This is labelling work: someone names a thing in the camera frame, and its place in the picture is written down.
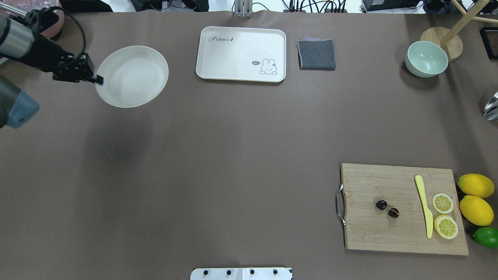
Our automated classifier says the grey folded cloth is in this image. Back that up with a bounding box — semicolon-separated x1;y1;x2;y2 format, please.
297;37;336;71

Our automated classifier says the wooden mug tree stand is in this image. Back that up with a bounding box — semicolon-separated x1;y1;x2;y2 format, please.
420;0;497;62

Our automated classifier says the green lime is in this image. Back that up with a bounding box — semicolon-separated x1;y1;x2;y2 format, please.
472;226;498;248

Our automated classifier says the pink bowl with ice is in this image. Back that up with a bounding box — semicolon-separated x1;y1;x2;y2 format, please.
1;0;64;39

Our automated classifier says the wooden cutting board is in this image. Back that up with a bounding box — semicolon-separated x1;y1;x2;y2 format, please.
336;163;468;256

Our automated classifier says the aluminium frame post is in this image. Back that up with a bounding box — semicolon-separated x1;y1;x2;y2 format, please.
233;0;254;18

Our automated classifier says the white pillar mount base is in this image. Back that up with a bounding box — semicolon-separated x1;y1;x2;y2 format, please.
190;267;293;280

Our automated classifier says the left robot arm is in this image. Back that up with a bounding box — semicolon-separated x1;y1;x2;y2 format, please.
0;6;104;129

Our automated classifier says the metal scoop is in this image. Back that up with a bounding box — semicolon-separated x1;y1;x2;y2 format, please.
482;91;498;122

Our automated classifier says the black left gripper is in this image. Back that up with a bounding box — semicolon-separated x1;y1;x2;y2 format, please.
52;53;104;85

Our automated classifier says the yellow plastic knife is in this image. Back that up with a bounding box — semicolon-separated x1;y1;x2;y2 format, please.
414;174;433;239

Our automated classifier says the mint green bowl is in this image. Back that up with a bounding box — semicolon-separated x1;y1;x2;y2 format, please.
404;41;449;78

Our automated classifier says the cream rabbit tray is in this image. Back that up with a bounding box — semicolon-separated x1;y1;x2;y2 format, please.
196;26;287;83

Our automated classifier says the dark red cherry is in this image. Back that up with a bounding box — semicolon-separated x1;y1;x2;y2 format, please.
388;208;400;218
375;200;388;211

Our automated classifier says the lemon slice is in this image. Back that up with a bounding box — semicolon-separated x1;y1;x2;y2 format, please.
431;193;454;215
434;214;459;240

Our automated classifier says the white round plate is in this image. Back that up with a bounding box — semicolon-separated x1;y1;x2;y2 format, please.
95;45;169;108

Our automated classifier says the yellow lemon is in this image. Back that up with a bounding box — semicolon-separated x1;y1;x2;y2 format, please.
459;195;494;226
457;173;495;198

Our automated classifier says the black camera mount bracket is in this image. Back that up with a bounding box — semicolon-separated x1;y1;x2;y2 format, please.
26;6;86;60

